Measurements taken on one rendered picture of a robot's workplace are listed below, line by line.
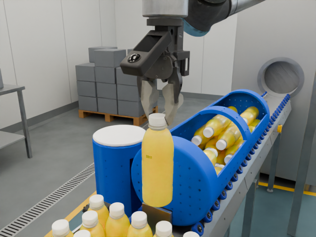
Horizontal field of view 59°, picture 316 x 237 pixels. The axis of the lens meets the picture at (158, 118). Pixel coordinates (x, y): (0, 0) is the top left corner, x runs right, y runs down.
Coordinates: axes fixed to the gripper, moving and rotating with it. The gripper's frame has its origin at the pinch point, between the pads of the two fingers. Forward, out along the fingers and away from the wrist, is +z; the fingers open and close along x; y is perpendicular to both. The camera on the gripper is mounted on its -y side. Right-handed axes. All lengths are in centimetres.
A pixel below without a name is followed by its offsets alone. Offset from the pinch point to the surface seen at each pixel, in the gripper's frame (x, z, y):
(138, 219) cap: 5.1, 27.1, -0.6
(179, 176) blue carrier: 3.3, 23.4, 18.6
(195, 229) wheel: -2.6, 39.8, 18.6
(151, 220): 9.1, 37.0, 12.1
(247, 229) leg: -1, 109, 117
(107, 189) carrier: 54, 57, 43
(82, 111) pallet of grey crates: 328, 117, 291
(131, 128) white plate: 56, 32, 67
